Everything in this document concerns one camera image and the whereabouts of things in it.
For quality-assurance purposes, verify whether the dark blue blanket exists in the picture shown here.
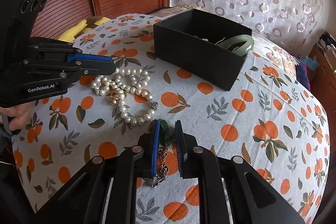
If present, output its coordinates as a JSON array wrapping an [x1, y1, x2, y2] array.
[[295, 58, 313, 91]]

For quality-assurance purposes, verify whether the white pearl necklace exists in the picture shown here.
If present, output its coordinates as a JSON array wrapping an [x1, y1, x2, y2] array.
[[91, 68, 159, 125]]

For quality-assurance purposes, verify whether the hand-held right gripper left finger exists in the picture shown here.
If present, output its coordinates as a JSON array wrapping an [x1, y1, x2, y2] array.
[[34, 119, 161, 224]]

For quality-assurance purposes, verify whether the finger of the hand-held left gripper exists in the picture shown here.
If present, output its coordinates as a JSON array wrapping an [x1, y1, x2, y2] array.
[[59, 57, 118, 86], [29, 36, 114, 63]]

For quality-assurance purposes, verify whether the green stone chain bracelet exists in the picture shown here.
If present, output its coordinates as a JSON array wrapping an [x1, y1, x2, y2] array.
[[151, 119, 175, 189]]

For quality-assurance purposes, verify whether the yellow brown striped cloth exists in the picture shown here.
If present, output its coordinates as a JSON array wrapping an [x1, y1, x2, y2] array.
[[59, 15, 111, 42]]

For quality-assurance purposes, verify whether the pale green jade bangle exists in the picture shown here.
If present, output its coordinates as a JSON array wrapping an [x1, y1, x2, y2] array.
[[215, 34, 255, 57]]

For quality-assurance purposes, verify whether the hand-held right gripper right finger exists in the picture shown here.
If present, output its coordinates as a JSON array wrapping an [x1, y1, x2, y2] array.
[[174, 120, 306, 224]]

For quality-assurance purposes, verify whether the black cardboard box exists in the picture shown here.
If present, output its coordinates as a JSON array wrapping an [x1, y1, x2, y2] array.
[[153, 9, 253, 91]]

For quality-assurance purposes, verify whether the person's left hand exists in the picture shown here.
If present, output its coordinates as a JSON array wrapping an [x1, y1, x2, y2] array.
[[0, 101, 37, 132]]

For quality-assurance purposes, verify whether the blue crumpled paper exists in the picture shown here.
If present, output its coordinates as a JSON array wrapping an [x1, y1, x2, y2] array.
[[301, 55, 320, 70]]

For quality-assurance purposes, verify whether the long wooden cabinet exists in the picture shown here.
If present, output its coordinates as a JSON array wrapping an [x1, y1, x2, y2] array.
[[307, 45, 336, 99]]

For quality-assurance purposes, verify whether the pile of clutter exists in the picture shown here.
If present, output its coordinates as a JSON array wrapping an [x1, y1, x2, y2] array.
[[316, 30, 336, 57]]

